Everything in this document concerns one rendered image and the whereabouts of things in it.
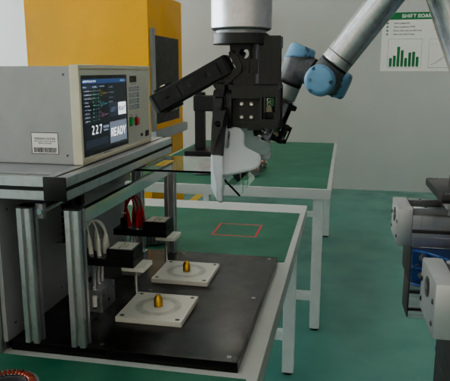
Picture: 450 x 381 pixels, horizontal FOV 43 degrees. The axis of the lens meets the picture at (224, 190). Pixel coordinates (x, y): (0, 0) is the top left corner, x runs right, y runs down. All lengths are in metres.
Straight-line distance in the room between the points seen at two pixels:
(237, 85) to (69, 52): 4.50
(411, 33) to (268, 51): 5.84
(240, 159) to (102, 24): 4.42
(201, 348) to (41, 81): 0.63
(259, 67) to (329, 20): 5.81
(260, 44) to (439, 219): 0.82
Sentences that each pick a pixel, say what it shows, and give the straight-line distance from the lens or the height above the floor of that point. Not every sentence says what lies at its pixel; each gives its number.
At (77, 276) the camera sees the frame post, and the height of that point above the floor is 0.92.
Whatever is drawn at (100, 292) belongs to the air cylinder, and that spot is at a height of 0.82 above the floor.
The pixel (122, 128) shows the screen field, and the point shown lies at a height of 1.17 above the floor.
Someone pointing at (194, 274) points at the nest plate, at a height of 0.78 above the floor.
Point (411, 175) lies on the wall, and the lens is 6.64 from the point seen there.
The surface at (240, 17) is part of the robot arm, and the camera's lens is 0.71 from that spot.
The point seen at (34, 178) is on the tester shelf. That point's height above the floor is 1.11.
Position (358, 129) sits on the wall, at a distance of 6.53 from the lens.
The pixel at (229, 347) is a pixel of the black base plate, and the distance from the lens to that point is 1.19.
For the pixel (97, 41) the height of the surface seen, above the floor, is 1.55.
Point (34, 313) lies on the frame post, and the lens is 1.23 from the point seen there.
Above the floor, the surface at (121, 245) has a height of 0.92.
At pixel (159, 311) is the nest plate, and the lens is 1.32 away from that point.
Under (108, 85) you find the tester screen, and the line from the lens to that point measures 1.35.
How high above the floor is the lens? 1.31
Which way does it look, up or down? 12 degrees down
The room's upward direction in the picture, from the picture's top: straight up
